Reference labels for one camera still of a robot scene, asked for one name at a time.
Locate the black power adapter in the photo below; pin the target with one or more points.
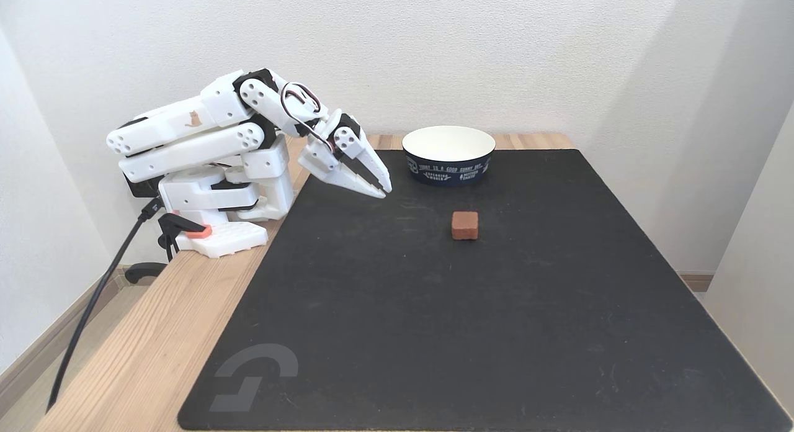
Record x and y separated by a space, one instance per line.
141 187

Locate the navy paper bowl white inside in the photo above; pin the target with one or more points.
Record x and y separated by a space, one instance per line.
448 165

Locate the black desk mat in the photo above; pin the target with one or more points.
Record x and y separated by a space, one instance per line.
471 308

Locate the brown cube toy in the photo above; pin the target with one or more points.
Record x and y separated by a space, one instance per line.
465 225

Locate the black clamp orange pad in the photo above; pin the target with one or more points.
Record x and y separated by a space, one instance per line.
177 224

